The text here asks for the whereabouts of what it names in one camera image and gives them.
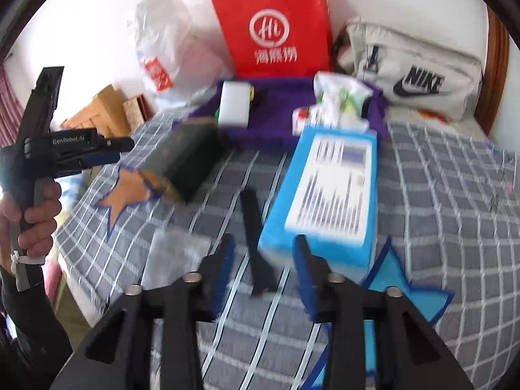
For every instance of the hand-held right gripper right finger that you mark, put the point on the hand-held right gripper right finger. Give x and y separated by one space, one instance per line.
305 282

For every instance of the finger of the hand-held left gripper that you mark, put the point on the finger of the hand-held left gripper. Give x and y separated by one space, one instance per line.
101 159
120 143

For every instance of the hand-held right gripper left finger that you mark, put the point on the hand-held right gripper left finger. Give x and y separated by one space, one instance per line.
221 276

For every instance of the blue tissue pack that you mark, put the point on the blue tissue pack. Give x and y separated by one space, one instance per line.
325 195

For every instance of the white sponge block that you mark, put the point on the white sponge block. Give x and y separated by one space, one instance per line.
235 105

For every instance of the green white tissue pack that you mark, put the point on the green white tissue pack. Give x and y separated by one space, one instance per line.
345 97

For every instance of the person's left forearm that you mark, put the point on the person's left forearm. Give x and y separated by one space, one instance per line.
28 325

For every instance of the person's left hand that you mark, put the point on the person's left hand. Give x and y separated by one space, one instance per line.
42 227

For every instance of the wooden nightstand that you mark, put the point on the wooden nightstand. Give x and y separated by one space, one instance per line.
95 111

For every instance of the black clip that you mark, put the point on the black clip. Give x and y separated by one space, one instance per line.
256 243

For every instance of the translucent white plastic wrapper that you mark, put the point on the translucent white plastic wrapper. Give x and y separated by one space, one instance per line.
174 256

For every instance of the pink curtain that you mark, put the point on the pink curtain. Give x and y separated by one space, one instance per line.
10 105

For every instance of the dark green box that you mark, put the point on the dark green box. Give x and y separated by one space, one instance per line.
187 158

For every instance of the white plastic shopping bag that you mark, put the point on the white plastic shopping bag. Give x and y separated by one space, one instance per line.
166 44

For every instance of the yellow black cloth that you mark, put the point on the yellow black cloth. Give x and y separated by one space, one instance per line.
254 94

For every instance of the grey checkered bed sheet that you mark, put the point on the grey checkered bed sheet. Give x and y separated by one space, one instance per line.
438 211

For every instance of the white printed plastic bag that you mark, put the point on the white printed plastic bag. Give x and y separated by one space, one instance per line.
306 120

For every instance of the purple towel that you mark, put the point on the purple towel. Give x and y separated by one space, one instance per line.
280 105

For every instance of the red paper bag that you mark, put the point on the red paper bag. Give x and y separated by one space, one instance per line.
276 32

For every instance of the small red orange packet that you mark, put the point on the small red orange packet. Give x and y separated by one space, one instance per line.
434 115

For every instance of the beige waist bag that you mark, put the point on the beige waist bag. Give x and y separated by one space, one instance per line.
414 73

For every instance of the brown wooden door frame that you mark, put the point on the brown wooden door frame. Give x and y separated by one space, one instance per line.
493 73

